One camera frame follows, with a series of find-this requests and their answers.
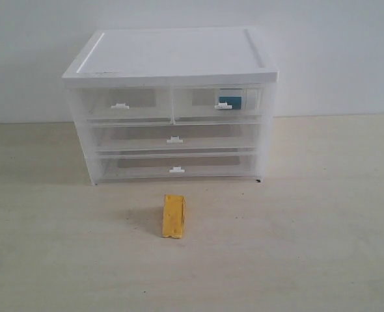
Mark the yellow cheese block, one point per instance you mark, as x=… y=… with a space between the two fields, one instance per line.
x=173 y=216

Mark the white bottle teal label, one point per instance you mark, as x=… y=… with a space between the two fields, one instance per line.
x=239 y=98

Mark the clear bottom wide drawer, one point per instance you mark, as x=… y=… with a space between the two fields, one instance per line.
x=179 y=167

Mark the clear wide drawer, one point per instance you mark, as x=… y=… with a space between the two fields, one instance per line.
x=179 y=167
x=172 y=137

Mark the clear middle wide drawer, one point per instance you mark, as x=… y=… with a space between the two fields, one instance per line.
x=172 y=137

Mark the white plastic drawer cabinet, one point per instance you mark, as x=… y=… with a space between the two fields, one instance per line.
x=208 y=57

